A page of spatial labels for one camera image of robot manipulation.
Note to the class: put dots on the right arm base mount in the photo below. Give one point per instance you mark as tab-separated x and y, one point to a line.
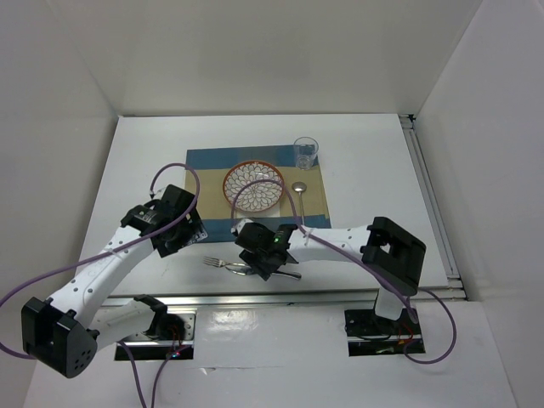
370	335

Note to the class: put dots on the front aluminium rail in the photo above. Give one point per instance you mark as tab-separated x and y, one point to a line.
271	299

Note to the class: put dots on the steel fork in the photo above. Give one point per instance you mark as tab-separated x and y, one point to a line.
220	263

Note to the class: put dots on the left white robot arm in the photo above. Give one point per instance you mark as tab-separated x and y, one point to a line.
65	332

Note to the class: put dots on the steel table knife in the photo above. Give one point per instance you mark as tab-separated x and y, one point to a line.
242	269

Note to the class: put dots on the clear drinking glass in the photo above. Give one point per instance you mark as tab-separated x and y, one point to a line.
305	152

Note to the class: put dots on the right aluminium rail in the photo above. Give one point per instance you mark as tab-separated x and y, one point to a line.
429	191

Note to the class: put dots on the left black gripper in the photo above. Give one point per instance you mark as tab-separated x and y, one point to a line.
194	231

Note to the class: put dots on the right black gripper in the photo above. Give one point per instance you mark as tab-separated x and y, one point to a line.
263	269

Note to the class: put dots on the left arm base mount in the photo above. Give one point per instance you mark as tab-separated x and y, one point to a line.
170	335

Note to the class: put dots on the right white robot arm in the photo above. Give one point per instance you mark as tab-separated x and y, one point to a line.
390	254

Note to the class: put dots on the patterned ceramic bowl red rim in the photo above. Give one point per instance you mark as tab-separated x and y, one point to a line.
253	186

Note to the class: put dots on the blue beige checked placemat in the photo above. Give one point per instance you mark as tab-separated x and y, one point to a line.
212	166

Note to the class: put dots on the steel spoon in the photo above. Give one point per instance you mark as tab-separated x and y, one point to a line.
300	187

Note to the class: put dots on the aluminium rail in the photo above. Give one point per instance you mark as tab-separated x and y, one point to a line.
429	191
271	299

